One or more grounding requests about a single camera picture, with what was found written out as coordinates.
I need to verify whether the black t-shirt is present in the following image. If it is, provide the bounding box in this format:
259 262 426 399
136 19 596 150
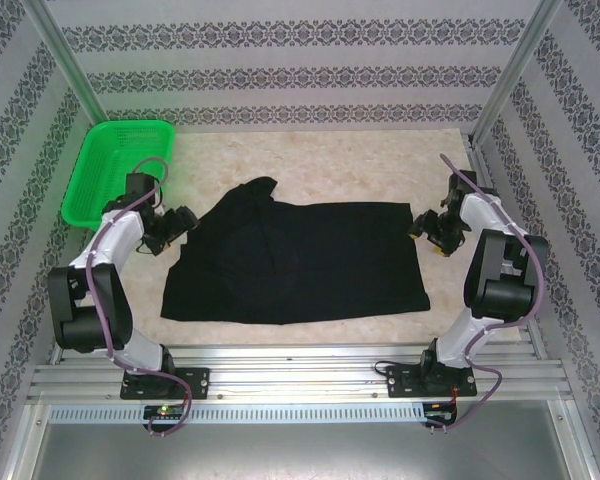
159 175 434 327

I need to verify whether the grey metal panel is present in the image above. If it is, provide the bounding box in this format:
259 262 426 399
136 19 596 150
9 422 596 480

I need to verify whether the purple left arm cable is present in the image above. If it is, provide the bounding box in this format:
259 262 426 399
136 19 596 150
84 155 194 439

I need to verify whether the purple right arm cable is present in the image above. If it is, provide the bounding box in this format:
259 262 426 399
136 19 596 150
438 153 549 436

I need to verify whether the green plastic basket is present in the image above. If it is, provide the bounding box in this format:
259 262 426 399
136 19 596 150
61 121 177 232

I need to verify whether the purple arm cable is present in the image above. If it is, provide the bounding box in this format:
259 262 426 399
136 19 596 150
438 153 549 436
84 155 194 439

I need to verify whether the slotted grey cable duct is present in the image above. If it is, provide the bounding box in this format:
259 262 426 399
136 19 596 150
48 402 427 425

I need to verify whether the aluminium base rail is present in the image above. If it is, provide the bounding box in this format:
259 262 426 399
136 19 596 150
27 342 579 404

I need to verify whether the aluminium frame post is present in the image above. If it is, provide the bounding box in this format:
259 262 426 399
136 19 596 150
471 0 564 146
17 0 112 129

